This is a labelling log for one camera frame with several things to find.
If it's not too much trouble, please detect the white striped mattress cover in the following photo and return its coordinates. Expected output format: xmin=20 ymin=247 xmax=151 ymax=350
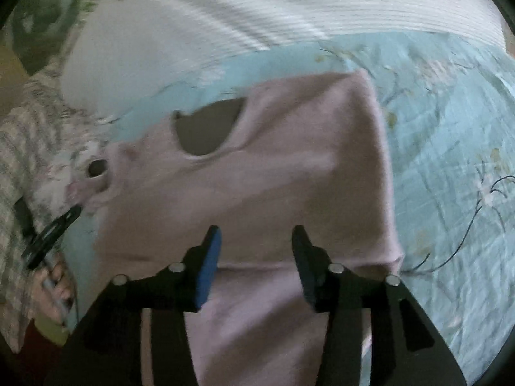
xmin=60 ymin=0 xmax=505 ymax=115

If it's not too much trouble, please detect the light blue floral bedsheet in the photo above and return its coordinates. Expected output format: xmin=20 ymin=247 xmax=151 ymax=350
xmin=63 ymin=32 xmax=514 ymax=382

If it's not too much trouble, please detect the left hand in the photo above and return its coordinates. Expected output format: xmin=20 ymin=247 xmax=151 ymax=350
xmin=32 ymin=252 xmax=76 ymax=326

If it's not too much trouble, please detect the green floral pillow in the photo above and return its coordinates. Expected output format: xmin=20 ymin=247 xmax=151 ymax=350
xmin=4 ymin=0 xmax=100 ymax=75

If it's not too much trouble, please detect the striped floral quilt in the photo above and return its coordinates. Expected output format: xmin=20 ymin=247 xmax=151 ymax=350
xmin=1 ymin=64 xmax=114 ymax=353

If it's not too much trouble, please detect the pink knit sweater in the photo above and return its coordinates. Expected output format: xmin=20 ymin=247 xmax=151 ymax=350
xmin=80 ymin=71 xmax=403 ymax=385

